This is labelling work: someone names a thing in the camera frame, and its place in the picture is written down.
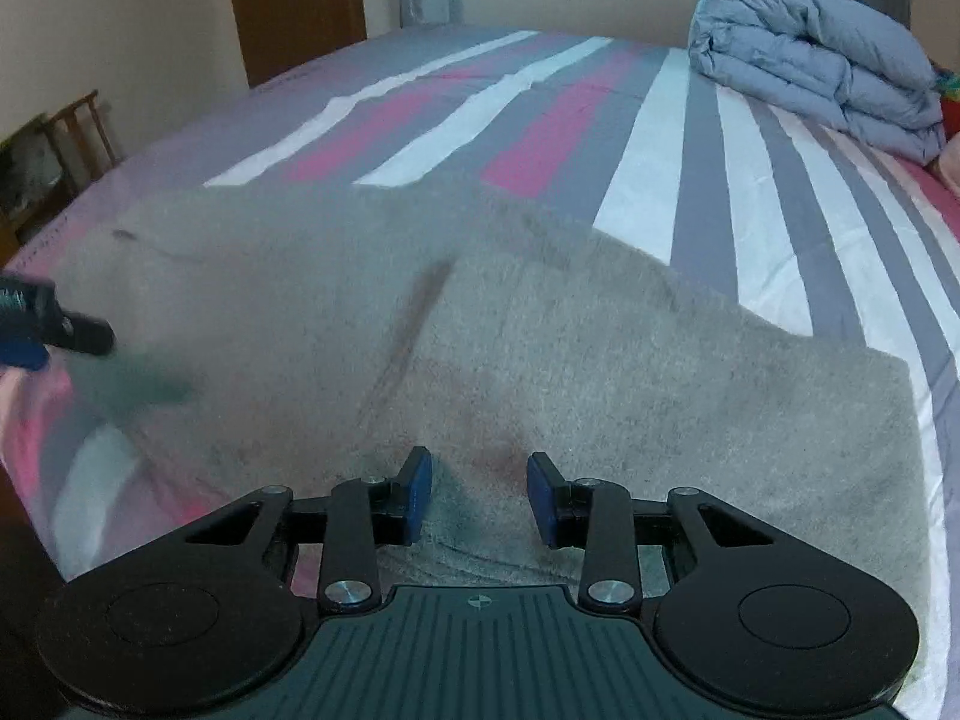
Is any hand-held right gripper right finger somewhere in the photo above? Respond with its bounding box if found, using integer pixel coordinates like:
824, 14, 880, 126
525, 451, 777, 608

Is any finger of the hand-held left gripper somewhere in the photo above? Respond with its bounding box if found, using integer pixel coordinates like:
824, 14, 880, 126
0, 274, 115, 371

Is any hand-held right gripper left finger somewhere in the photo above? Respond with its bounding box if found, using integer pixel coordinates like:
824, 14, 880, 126
184, 446, 436, 614

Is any grey towel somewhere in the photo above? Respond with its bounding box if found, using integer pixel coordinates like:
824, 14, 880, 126
56, 184, 927, 698

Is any wooden chair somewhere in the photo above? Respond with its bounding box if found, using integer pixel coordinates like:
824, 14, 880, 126
0, 90, 121, 248

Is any bed with striped sheet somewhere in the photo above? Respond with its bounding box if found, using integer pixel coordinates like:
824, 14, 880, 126
0, 24, 960, 720

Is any brown wooden door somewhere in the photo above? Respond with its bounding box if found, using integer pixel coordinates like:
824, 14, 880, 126
223, 0, 368, 89

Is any folded light blue duvet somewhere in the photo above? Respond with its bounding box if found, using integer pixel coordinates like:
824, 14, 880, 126
688, 0, 947, 164

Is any folded colourful blanket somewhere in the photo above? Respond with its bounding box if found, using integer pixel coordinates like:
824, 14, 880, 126
934, 64, 960, 164

